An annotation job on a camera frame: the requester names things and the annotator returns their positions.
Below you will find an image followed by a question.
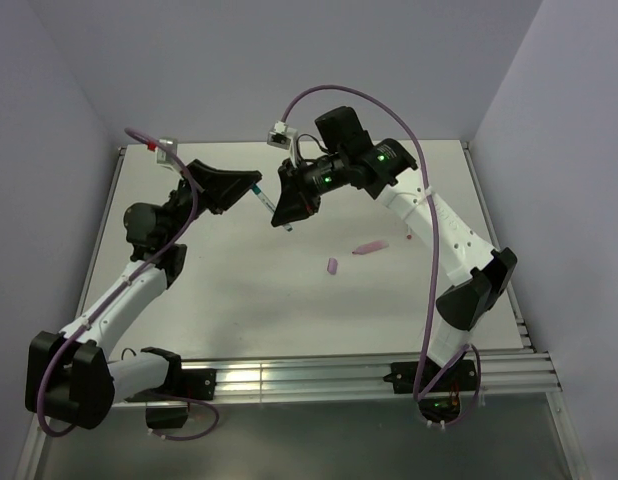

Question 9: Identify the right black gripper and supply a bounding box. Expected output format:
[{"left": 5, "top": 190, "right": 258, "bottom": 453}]
[{"left": 270, "top": 149, "right": 349, "bottom": 223}]

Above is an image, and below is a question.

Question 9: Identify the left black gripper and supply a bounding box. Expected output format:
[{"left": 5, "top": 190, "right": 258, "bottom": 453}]
[{"left": 165, "top": 162, "right": 264, "bottom": 244}]

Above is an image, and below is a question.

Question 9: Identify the teal thin pen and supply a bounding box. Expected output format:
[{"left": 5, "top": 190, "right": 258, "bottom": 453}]
[{"left": 251, "top": 185, "right": 276, "bottom": 215}]

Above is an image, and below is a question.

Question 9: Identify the purple marker cap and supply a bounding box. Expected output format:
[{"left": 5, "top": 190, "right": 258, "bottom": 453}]
[{"left": 327, "top": 257, "right": 338, "bottom": 275}]

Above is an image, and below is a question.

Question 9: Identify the pink highlighter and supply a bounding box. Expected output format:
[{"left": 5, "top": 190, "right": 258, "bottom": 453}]
[{"left": 352, "top": 240, "right": 389, "bottom": 255}]

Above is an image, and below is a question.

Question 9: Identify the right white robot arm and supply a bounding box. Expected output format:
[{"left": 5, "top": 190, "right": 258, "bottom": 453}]
[{"left": 267, "top": 106, "right": 517, "bottom": 390}]

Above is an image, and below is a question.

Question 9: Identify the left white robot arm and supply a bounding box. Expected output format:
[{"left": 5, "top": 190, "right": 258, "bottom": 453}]
[{"left": 25, "top": 160, "right": 262, "bottom": 429}]

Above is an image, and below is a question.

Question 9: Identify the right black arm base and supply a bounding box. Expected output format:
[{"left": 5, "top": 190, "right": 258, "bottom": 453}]
[{"left": 383, "top": 358, "right": 481, "bottom": 399}]

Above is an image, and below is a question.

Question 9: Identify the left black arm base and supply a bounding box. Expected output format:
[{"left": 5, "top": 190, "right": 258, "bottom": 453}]
[{"left": 142, "top": 369, "right": 220, "bottom": 430}]

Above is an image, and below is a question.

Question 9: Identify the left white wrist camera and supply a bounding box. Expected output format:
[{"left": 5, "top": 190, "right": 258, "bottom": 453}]
[{"left": 147, "top": 137, "right": 178, "bottom": 168}]

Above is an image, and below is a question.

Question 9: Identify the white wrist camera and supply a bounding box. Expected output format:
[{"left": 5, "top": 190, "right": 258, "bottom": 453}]
[
  {"left": 266, "top": 121, "right": 298, "bottom": 163},
  {"left": 147, "top": 137, "right": 178, "bottom": 168}
]

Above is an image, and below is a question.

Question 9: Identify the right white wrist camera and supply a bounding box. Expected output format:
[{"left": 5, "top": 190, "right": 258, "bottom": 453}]
[{"left": 266, "top": 121, "right": 298, "bottom": 163}]

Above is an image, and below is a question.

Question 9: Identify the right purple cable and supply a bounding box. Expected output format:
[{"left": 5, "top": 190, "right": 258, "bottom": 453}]
[{"left": 281, "top": 85, "right": 482, "bottom": 428}]

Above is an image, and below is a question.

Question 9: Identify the purple cable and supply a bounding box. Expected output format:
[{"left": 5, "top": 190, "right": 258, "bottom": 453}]
[
  {"left": 36, "top": 128, "right": 221, "bottom": 442},
  {"left": 281, "top": 85, "right": 482, "bottom": 428}
]

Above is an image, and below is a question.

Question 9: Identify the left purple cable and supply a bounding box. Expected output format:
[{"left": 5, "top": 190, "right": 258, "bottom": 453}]
[{"left": 36, "top": 128, "right": 221, "bottom": 442}]

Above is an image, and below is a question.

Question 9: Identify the aluminium rail frame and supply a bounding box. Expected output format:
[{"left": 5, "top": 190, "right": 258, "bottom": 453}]
[{"left": 13, "top": 141, "right": 590, "bottom": 480}]

